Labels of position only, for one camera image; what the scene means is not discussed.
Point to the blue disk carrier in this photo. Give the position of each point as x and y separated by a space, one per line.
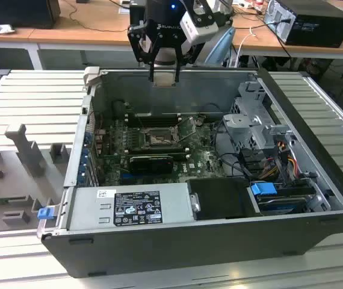
261 189

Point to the pale blue curved object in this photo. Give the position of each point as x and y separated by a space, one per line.
221 48

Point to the silver power supply unit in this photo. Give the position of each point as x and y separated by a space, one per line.
84 207

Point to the black desktop PC tower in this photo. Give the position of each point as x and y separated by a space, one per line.
319 24

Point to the green motherboard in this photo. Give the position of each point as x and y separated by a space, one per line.
195 159

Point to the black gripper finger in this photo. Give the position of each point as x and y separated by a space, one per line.
136 42
177 66

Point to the CPU socket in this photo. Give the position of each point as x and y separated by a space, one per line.
156 137

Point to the black open PC case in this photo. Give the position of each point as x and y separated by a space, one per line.
189 247

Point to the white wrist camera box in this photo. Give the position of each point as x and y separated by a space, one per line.
200 28

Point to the wooden desk white frame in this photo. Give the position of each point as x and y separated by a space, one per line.
69 33

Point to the blue plastic latch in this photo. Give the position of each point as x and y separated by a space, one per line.
44 213

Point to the grey parts rack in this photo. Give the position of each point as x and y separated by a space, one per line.
15 168

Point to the silver square CPU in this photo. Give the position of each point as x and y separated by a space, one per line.
164 80

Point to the black cylindrical board part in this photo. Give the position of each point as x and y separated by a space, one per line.
118 108

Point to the black hard disk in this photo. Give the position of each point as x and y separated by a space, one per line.
279 204

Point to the silver universal robots arm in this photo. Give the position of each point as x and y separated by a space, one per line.
165 58

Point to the green RAM stick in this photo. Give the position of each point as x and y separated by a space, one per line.
3 200

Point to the black graphics card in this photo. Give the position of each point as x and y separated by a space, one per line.
150 165

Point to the large black box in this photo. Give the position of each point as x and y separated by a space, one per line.
18 12

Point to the black plastic shroud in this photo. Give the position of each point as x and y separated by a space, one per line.
216 198

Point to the small black upright box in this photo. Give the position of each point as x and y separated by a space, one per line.
135 12

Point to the grey metal disk bay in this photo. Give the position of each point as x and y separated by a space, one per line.
249 123

